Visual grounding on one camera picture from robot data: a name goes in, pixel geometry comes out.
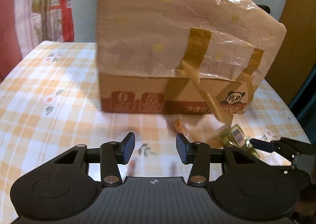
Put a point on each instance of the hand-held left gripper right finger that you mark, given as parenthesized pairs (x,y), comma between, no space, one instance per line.
(181,147)

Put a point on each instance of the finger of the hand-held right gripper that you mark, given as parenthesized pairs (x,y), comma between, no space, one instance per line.
(261,145)

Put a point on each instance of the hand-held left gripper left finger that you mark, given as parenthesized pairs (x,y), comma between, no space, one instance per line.
(128,145)

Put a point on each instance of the brown cardboard box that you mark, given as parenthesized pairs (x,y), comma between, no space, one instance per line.
(138,85)

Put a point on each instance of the cardboard box with plastic liner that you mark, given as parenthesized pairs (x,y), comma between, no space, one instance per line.
(138,29)

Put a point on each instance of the small brown snack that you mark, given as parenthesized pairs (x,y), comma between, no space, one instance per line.
(179,126)

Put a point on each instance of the wooden door panel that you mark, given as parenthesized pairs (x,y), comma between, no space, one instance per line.
(296,16)

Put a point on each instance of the printed pink wall cloth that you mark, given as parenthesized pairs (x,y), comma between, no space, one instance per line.
(14,16)

